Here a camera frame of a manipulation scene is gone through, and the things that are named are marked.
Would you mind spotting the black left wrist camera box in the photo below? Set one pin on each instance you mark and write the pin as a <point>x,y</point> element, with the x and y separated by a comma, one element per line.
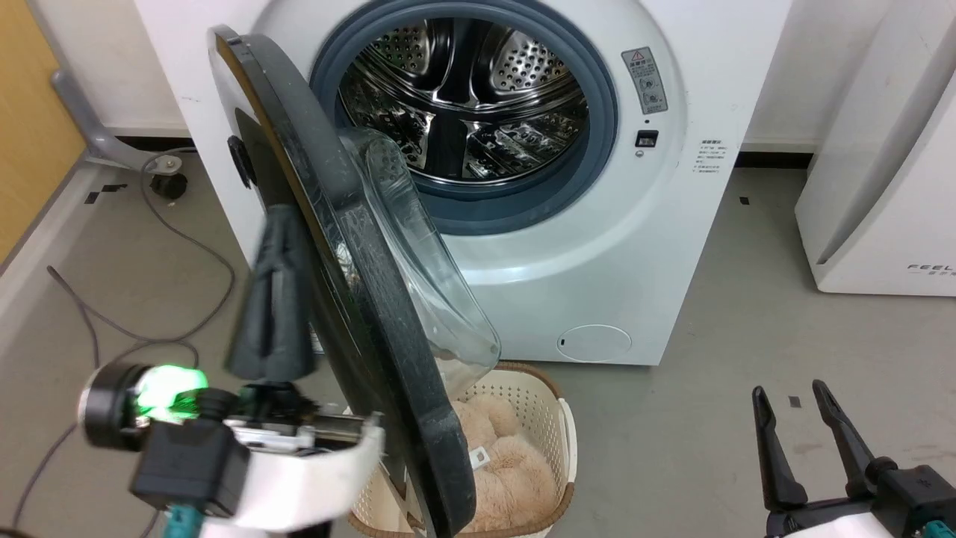
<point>190,467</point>

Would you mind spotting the black caster wheel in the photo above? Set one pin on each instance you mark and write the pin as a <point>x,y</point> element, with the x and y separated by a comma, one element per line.
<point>169,185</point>

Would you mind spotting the beige fluffy plush toy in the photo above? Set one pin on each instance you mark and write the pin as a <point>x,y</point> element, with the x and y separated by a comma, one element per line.
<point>515,471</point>

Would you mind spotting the white appliance with grey lettering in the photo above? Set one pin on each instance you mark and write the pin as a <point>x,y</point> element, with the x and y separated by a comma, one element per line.
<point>881,187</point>

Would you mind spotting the grey metal stand leg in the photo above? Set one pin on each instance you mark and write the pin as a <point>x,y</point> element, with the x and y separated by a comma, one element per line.
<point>104,142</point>

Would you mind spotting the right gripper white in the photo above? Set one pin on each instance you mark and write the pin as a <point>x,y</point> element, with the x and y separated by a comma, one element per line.
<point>821,523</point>

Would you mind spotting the dark grey round washer door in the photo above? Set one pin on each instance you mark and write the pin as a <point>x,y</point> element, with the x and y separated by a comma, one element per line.
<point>388,336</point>

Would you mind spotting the small printed text label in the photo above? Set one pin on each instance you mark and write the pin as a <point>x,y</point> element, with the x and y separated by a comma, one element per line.
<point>707,155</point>

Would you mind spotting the left gripper white green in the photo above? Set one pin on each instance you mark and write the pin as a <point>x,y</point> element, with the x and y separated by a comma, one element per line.
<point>314,478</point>

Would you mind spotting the cream perforated laundry basket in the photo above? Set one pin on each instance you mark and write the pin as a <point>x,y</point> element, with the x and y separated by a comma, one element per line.
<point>526,394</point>

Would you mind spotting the black door latch socket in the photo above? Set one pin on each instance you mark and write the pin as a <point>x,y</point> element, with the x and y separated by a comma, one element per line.
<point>647,139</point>

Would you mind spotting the yellow wooden panel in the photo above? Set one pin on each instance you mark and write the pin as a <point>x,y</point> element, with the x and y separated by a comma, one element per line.
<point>30,112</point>

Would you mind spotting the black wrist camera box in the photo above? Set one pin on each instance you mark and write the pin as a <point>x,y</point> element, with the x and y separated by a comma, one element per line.
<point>190,467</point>
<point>917,495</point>

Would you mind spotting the white front-load washing machine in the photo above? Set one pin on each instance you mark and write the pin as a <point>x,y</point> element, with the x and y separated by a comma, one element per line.
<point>635,261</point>

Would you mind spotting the round white filter cover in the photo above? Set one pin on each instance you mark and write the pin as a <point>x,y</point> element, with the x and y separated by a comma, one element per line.
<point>594,344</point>

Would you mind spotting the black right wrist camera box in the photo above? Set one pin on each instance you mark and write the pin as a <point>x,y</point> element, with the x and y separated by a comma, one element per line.
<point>917,495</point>

